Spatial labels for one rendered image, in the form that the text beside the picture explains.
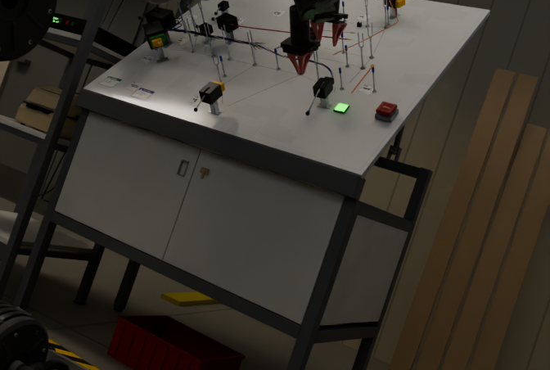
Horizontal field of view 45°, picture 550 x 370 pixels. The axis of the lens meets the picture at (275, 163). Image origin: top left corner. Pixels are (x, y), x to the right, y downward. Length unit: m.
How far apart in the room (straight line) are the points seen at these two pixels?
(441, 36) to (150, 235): 1.25
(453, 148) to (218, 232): 2.20
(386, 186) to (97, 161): 2.08
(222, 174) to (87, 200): 0.58
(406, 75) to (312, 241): 0.68
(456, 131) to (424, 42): 1.65
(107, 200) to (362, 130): 0.95
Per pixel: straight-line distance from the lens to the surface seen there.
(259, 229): 2.07
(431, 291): 3.52
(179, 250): 2.22
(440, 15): 2.65
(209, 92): 2.18
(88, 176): 2.53
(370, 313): 2.38
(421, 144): 4.08
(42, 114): 2.76
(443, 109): 4.11
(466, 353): 3.48
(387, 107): 2.10
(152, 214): 2.31
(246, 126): 2.16
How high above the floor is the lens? 0.76
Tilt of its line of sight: 2 degrees up
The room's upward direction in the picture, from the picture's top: 19 degrees clockwise
